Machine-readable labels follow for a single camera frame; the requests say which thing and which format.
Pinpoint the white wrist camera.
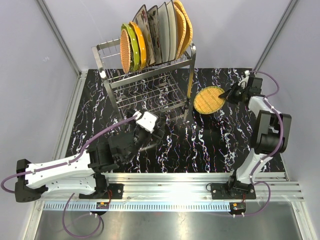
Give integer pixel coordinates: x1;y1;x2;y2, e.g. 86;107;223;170
133;111;159;134
238;70;250;89

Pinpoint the small control board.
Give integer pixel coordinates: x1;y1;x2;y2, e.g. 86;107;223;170
96;201;110;210
229;201;247;215

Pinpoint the cream square plate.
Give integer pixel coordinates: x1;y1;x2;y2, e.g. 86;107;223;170
166;0;178;61

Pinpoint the woven orange rattan plate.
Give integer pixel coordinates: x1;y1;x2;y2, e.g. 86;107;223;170
120;28;131;74

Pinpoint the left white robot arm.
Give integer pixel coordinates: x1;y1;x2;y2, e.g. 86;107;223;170
14;123;165;203

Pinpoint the steel two-tier dish rack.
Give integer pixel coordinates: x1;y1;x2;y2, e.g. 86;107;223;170
91;39;196;123

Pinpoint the slotted cable duct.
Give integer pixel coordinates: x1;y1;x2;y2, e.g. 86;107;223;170
43;201;230;212

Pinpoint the black marble pattern mat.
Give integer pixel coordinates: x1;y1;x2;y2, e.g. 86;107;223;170
64;67;286;174

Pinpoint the left small control board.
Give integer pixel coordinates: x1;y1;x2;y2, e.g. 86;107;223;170
96;201;110;210

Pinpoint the aluminium frame post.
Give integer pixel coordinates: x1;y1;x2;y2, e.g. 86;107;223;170
253;0;299;71
35;0;82;77

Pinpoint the right small control board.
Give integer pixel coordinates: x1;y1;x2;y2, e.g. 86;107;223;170
229;201;247;215

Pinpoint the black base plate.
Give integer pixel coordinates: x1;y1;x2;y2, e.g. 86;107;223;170
210;183;257;200
78;183;124;200

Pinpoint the aluminium mounting rail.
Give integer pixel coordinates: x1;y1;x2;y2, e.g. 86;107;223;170
32;171;305;205

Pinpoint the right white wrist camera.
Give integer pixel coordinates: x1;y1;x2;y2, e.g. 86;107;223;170
238;70;250;89

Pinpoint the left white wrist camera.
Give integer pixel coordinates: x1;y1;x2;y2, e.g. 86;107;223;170
133;111;159;134

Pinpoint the green polka dot plate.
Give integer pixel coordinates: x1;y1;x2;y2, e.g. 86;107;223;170
121;23;140;73

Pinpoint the right aluminium frame post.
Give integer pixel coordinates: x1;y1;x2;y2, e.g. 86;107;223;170
253;0;299;71

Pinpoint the woven yellow basket plate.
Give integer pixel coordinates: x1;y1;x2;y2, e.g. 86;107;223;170
174;0;194;53
172;1;190;60

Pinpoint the orange polka dot plate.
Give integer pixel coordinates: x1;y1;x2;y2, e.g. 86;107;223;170
129;21;147;70

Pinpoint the grey square plate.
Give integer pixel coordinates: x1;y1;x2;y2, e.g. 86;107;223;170
158;2;170;63

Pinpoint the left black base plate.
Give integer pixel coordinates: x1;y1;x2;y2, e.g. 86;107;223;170
78;183;124;200

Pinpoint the left aluminium frame post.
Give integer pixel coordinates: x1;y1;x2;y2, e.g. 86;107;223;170
35;0;82;77

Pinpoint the floral square plate dark rim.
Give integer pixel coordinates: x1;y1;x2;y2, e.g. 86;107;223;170
133;4;156;67

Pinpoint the rear woven yellow basket plate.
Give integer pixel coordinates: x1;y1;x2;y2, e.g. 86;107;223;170
174;0;194;53

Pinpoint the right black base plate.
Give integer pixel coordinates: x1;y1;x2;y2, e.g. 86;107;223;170
210;183;257;200

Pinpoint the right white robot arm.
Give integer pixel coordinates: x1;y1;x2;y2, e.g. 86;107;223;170
210;71;292;200

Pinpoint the woven bamboo plate green rim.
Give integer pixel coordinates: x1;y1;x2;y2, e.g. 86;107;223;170
193;86;225;115

